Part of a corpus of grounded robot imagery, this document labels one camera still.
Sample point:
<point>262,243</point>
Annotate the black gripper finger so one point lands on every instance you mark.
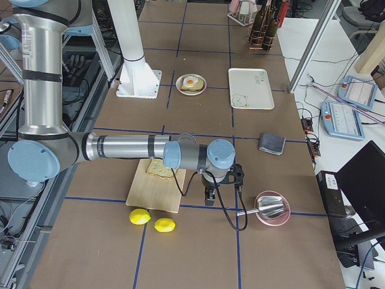
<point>209,196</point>

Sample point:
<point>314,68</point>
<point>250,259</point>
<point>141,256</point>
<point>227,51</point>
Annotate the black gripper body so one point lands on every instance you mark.
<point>208,184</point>

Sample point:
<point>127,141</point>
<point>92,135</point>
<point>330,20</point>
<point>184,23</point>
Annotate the toasted bread slice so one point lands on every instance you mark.
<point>157,168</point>

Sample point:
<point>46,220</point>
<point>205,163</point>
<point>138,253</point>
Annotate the white plate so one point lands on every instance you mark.
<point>180,80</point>

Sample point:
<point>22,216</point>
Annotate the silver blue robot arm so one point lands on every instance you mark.
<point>46,147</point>

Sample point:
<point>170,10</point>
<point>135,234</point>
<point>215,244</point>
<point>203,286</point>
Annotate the white bear tray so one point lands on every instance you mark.
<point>250,89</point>

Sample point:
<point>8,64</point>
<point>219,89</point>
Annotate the metal scoop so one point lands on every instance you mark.
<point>268,207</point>

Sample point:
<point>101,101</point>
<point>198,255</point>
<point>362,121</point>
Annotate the folded grey cloth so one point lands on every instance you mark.
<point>271,143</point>

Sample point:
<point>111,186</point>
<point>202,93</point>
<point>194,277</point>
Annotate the wooden cutting board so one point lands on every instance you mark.
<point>152,192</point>

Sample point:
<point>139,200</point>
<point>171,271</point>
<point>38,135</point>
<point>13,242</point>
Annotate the pink bowl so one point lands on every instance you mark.
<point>278,221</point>

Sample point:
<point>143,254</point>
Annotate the whole yellow lemon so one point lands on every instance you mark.
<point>139,216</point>

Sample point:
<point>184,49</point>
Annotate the black computer box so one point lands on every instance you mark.
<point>331,195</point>

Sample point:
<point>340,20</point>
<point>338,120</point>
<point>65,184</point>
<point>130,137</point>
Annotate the bread slice on plate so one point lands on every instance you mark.
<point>197,88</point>

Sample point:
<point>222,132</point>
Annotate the fried egg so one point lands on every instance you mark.
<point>190,81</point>

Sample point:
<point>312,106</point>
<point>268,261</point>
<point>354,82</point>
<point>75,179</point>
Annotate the near blue teach pendant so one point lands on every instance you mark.
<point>339,120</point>

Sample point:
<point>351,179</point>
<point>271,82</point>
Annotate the blue teach pendant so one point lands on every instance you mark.
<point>358,92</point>
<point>339,120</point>

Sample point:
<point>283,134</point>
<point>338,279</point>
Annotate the dark green wine bottle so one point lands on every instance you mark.
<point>258,29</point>

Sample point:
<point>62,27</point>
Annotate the far blue teach pendant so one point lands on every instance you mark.
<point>358,92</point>

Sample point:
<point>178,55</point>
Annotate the purple rod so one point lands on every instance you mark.
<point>348,104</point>

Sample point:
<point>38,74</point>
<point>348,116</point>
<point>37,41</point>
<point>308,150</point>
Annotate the white mug rack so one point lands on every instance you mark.
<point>242,11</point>

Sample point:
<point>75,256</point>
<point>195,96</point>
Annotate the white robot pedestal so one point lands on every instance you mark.
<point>137,78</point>

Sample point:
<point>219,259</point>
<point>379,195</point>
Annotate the aluminium frame post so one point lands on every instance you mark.
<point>315,38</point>

